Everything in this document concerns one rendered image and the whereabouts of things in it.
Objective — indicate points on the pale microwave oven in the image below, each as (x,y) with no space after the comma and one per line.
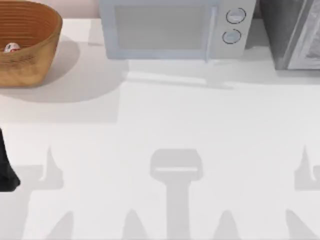
(175,30)

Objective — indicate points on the microwave door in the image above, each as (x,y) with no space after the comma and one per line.
(160,28)

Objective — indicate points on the round microwave knob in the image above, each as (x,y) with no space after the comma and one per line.
(235,15)
(232,36)

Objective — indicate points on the brown woven basket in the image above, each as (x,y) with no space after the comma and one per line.
(30,62)

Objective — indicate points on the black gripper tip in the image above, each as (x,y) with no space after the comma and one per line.
(6,172)

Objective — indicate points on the red and white can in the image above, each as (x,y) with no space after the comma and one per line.
(11,47)

